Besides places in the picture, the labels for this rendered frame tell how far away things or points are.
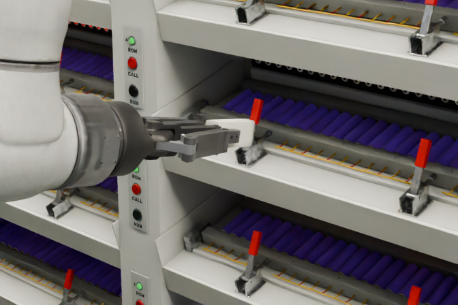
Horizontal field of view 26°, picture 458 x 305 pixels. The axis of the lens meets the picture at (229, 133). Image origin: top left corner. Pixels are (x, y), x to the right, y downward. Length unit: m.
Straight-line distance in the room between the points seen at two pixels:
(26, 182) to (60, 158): 0.04
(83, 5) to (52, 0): 0.71
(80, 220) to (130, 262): 0.16
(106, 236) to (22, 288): 0.34
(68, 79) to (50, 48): 0.87
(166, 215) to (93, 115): 0.63
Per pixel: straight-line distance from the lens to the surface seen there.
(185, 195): 1.55
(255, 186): 1.38
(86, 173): 0.92
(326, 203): 1.30
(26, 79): 0.84
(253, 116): 1.38
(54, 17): 0.85
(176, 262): 1.56
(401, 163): 1.30
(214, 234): 1.56
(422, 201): 1.24
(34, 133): 0.85
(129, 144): 0.95
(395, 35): 1.23
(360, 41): 1.23
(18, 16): 0.83
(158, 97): 1.46
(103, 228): 1.68
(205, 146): 1.02
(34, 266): 1.95
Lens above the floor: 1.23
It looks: 18 degrees down
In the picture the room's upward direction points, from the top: straight up
